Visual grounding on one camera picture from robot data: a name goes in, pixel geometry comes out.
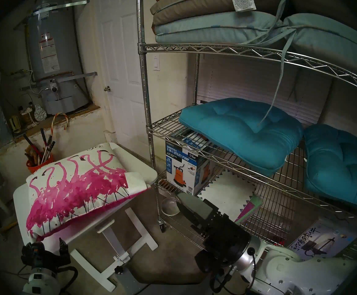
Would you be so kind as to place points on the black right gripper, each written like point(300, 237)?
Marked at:
point(224, 239)

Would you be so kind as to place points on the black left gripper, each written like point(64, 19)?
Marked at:
point(45, 257)

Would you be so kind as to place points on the pink white flamingo cushion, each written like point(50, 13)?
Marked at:
point(80, 186)

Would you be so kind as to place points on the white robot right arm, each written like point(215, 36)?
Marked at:
point(304, 273)

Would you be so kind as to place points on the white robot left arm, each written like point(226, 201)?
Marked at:
point(40, 282)

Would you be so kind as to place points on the teal tufted seat cushion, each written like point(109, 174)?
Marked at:
point(338, 165)
point(243, 131)

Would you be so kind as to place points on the light blue seat cushion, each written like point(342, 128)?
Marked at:
point(329, 39)
point(212, 27)

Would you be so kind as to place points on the white cushion care label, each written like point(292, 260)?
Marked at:
point(243, 1)

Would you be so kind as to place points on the small metal bowl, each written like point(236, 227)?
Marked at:
point(170, 208)

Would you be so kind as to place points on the white zigzag edged sheet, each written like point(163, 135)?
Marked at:
point(227, 193)

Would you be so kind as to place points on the magenta paper sheet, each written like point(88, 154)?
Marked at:
point(243, 214)

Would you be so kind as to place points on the wooden stick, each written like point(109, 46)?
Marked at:
point(0, 231)

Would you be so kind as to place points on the green paper sheet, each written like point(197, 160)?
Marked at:
point(253, 206)

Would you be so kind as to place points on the utility pump cardboard box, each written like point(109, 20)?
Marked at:
point(181, 162)

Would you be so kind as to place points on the orange plastic bucket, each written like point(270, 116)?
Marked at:
point(40, 166)

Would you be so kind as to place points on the white folding table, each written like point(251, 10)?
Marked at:
point(129, 162)

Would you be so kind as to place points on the striped candy cane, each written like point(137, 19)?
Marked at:
point(52, 125)

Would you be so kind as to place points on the box with Chinese print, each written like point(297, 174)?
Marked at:
point(319, 239)

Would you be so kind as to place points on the small yellow device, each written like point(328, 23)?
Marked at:
point(15, 123)

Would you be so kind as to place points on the crumpled silver foil piece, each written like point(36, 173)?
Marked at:
point(40, 113)

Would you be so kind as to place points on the white window blinds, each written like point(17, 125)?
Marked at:
point(243, 79)

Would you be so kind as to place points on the white panel door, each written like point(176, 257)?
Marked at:
point(120, 67)

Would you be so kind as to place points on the grey water heater tank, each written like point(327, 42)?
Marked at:
point(55, 67)

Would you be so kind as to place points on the white wall light switch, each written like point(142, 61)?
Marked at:
point(156, 62)

